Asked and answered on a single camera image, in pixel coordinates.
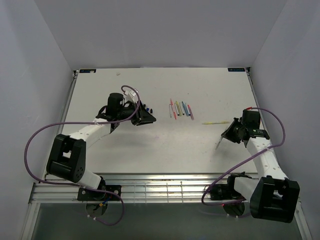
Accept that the white wire guard grid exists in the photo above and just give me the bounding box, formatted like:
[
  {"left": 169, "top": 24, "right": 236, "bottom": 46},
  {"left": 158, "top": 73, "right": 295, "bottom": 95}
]
[{"left": 130, "top": 181, "right": 184, "bottom": 204}]

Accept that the blue corner label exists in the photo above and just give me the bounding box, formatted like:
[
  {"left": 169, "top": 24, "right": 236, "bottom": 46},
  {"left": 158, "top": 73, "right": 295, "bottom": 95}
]
[
  {"left": 227, "top": 67, "right": 246, "bottom": 72},
  {"left": 79, "top": 69, "right": 97, "bottom": 74}
]

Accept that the pink highlighter pen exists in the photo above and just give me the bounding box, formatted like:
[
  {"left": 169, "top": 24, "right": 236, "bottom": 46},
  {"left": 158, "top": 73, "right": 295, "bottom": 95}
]
[{"left": 170, "top": 98, "right": 177, "bottom": 120}]

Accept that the white marker black cap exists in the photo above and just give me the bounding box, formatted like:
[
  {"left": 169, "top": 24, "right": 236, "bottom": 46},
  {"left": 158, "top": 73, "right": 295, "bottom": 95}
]
[{"left": 169, "top": 103, "right": 173, "bottom": 118}]

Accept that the yellow highlighter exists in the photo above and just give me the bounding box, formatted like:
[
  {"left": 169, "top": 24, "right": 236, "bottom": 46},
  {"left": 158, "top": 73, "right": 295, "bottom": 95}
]
[{"left": 202, "top": 121, "right": 230, "bottom": 125}]

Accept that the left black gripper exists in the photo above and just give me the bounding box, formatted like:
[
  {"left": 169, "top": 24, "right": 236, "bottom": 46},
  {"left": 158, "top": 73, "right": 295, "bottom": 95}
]
[{"left": 117, "top": 100, "right": 157, "bottom": 126}]

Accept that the purple cable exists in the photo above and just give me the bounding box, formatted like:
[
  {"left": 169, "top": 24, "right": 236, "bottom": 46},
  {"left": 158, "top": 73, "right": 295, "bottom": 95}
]
[
  {"left": 201, "top": 106, "right": 286, "bottom": 219},
  {"left": 24, "top": 85, "right": 141, "bottom": 226}
]

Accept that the right blue corner label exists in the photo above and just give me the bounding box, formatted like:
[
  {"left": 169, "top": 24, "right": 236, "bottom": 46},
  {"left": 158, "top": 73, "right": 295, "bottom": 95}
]
[{"left": 227, "top": 67, "right": 246, "bottom": 72}]

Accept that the left blue corner label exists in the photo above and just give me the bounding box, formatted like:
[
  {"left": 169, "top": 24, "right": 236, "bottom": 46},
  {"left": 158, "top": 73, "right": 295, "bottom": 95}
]
[{"left": 79, "top": 69, "right": 97, "bottom": 74}]

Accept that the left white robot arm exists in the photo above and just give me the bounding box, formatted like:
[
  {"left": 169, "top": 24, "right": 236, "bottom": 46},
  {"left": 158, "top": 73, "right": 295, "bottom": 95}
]
[{"left": 46, "top": 93, "right": 156, "bottom": 200}]

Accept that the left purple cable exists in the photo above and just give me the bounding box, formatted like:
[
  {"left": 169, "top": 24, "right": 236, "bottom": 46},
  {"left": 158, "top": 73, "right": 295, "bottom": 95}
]
[{"left": 24, "top": 85, "right": 141, "bottom": 226}]

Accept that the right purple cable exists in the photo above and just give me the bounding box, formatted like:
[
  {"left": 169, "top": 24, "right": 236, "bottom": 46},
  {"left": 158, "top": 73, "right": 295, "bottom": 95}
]
[{"left": 201, "top": 106, "right": 286, "bottom": 219}]

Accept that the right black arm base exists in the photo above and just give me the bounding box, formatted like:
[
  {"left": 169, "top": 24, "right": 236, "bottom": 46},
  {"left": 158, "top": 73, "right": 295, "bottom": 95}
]
[{"left": 208, "top": 184, "right": 244, "bottom": 201}]

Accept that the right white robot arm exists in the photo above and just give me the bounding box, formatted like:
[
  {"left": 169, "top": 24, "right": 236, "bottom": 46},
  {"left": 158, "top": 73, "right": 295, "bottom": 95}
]
[{"left": 221, "top": 107, "right": 300, "bottom": 223}]

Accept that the yellow highlighter pen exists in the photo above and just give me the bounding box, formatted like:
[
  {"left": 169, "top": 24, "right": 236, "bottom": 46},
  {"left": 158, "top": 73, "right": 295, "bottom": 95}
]
[{"left": 175, "top": 101, "right": 182, "bottom": 117}]

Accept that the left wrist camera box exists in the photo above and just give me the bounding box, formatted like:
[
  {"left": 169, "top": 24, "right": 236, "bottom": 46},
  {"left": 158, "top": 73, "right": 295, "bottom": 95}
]
[{"left": 124, "top": 90, "right": 138, "bottom": 103}]

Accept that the blue pen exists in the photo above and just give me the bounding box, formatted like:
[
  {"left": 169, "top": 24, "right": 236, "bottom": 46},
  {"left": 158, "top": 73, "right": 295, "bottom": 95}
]
[{"left": 181, "top": 101, "right": 190, "bottom": 117}]

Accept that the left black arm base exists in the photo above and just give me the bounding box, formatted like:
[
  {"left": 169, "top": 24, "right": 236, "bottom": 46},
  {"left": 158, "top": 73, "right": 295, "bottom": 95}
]
[{"left": 76, "top": 185, "right": 122, "bottom": 202}]

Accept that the black cap whiteboard marker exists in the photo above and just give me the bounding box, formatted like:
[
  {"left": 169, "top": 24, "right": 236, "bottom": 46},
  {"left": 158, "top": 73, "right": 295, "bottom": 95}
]
[{"left": 179, "top": 102, "right": 185, "bottom": 116}]

